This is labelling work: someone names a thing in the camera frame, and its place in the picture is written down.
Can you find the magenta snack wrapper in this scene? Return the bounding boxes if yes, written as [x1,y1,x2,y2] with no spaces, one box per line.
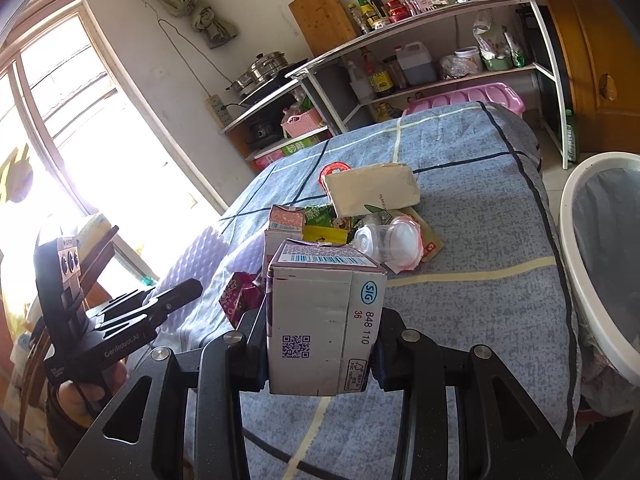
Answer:
[219,272,264,328]

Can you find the purple white milk carton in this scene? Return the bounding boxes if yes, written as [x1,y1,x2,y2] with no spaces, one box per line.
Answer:
[267,240,387,396]

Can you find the clear plastic cup pink lid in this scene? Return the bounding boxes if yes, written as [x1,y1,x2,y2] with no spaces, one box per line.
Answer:
[352,216,424,274]

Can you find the pink milk carton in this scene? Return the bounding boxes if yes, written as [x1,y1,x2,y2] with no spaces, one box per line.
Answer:
[262,205,305,280]

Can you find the yellow snack bag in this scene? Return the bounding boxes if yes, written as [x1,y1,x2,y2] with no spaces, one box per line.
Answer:
[303,224,349,245]

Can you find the green snack bag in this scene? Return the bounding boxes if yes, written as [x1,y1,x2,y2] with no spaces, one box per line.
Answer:
[305,204,335,228]

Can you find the beige paper bag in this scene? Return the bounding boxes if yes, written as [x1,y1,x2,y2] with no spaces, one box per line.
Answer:
[322,162,420,218]

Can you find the red round jelly cup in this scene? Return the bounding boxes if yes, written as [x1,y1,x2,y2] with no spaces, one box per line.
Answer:
[318,162,350,194]

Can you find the white trash bin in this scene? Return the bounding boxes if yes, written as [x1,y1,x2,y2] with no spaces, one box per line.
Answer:
[558,152,639,388]

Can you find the person's left hand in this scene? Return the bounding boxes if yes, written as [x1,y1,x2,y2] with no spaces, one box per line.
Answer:
[56,361,128,424]

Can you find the blue plaid tablecloth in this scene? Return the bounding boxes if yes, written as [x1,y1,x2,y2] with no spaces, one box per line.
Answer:
[150,101,584,480]

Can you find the white power strip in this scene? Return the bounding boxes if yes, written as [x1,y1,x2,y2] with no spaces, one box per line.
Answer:
[206,94,231,130]

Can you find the pink plastic basket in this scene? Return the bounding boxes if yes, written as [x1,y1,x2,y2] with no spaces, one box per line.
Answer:
[281,107,324,138]

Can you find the low white side shelf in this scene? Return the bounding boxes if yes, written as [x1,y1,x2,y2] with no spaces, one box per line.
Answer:
[222,80,333,172]

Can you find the black induction cooker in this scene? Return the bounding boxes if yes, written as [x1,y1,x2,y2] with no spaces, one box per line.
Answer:
[239,75,295,108]

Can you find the stainless steel steamer pot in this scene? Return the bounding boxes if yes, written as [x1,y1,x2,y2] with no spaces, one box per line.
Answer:
[226,51,290,99]

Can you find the clear bin liner bag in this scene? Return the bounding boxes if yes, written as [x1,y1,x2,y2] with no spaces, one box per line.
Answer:
[573,168,639,417]

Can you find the white vinegar bottle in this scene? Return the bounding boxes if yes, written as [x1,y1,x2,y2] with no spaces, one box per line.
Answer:
[346,60,375,104]

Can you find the soy sauce bottle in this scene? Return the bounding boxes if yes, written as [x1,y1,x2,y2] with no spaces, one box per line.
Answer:
[360,48,395,98]

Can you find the green glass bottle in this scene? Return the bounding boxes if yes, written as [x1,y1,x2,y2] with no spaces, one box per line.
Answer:
[565,110,579,164]

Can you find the white oil jug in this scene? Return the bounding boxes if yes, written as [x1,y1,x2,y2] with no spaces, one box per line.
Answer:
[395,41,438,87]

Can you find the white plastic tub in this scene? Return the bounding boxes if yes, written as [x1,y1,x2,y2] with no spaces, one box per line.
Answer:
[454,46,485,72]

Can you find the wooden cutting board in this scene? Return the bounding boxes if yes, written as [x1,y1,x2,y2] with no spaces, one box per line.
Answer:
[288,0,358,56]

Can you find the hanging grey-green cloth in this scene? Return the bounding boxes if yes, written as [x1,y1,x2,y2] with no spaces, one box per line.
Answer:
[160,0,238,49]

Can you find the white metal shelf rack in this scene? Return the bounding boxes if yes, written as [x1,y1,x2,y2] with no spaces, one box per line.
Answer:
[286,0,568,168]

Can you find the wooden door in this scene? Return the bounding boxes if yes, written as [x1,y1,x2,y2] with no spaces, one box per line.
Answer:
[548,0,639,153]

